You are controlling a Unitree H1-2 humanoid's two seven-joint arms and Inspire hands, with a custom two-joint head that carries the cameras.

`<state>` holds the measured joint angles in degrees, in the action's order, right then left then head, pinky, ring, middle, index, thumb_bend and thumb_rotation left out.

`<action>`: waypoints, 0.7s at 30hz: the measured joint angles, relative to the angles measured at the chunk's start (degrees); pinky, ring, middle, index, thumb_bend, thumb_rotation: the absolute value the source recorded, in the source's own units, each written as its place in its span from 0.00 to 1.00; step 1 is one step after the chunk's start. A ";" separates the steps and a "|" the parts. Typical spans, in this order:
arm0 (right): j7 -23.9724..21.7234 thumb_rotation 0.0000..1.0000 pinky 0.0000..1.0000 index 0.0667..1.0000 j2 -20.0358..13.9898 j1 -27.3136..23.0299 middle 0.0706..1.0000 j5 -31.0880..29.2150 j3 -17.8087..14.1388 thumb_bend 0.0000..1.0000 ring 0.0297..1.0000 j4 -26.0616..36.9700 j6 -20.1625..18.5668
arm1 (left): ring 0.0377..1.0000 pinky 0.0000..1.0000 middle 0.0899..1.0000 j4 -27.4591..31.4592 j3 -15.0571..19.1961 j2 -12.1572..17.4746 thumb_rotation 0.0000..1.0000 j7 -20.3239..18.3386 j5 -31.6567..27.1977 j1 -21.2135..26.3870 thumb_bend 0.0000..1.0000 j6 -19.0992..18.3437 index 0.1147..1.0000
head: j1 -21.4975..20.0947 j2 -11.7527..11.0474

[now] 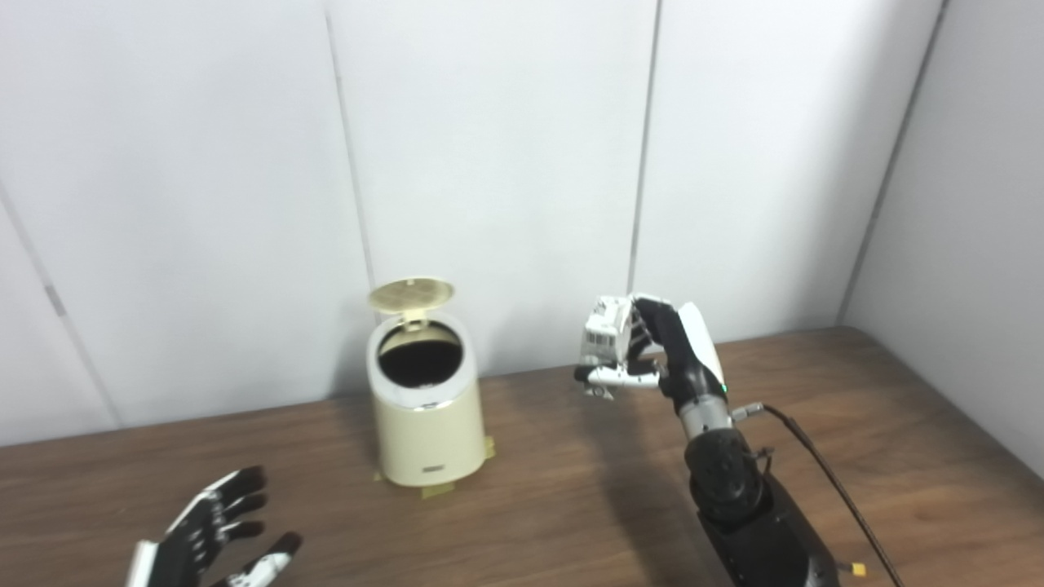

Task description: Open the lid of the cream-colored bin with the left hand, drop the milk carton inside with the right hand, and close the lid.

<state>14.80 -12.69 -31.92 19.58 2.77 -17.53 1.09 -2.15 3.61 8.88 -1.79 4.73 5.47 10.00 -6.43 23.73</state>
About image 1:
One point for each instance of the white green milk carton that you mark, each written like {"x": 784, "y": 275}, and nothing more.
{"x": 605, "y": 334}

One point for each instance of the cream-colored round bin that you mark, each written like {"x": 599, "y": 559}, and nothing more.
{"x": 428, "y": 432}

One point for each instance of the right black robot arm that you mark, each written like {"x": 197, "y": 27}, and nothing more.
{"x": 742, "y": 505}

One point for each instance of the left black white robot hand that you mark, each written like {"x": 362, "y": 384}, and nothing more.
{"x": 183, "y": 550}

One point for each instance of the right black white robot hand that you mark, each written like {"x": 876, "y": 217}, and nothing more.
{"x": 685, "y": 350}

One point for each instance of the cream round bin lid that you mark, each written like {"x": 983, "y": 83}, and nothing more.
{"x": 410, "y": 294}

